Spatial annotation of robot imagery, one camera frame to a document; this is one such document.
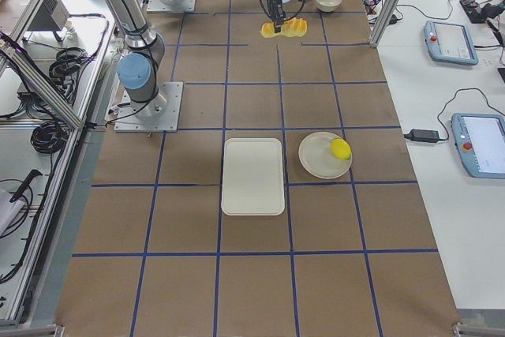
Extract orange striped bread roll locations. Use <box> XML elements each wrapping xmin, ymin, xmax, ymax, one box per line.
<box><xmin>260</xmin><ymin>17</ymin><xmax>308</xmax><ymax>38</ymax></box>

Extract cream round plate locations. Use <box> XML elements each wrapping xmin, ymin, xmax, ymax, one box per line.
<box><xmin>298</xmin><ymin>131</ymin><xmax>352</xmax><ymax>179</ymax></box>

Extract cream bowl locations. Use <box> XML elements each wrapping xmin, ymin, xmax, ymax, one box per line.
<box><xmin>315</xmin><ymin>0</ymin><xmax>342</xmax><ymax>13</ymax></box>

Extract yellow lemon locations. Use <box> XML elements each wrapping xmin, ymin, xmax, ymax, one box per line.
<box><xmin>330</xmin><ymin>138</ymin><xmax>352</xmax><ymax>160</ymax></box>

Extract white rectangular tray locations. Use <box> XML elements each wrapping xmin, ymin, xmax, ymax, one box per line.
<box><xmin>221</xmin><ymin>138</ymin><xmax>285</xmax><ymax>216</ymax></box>

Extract far blue teach pendant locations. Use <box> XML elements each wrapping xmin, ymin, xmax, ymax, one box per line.
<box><xmin>424</xmin><ymin>21</ymin><xmax>479</xmax><ymax>66</ymax></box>

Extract blue teach pendant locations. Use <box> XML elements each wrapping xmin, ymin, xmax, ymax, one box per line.
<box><xmin>451</xmin><ymin>113</ymin><xmax>504</xmax><ymax>179</ymax></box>
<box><xmin>424</xmin><ymin>21</ymin><xmax>479</xmax><ymax>66</ymax></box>

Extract black power adapter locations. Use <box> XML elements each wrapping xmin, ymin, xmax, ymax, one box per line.
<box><xmin>403</xmin><ymin>129</ymin><xmax>440</xmax><ymax>143</ymax></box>

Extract grey control box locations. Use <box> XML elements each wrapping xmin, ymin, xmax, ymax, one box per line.
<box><xmin>28</xmin><ymin>0</ymin><xmax>69</xmax><ymax>43</ymax></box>

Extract near blue teach pendant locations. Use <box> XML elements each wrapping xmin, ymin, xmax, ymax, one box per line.
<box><xmin>451</xmin><ymin>113</ymin><xmax>504</xmax><ymax>179</ymax></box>

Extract aluminium frame post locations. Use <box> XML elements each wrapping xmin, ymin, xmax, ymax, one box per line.
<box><xmin>368</xmin><ymin>0</ymin><xmax>419</xmax><ymax>48</ymax></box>

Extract coiled black cables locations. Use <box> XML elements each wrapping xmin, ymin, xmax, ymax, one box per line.
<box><xmin>47</xmin><ymin>47</ymin><xmax>98</xmax><ymax>88</ymax></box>

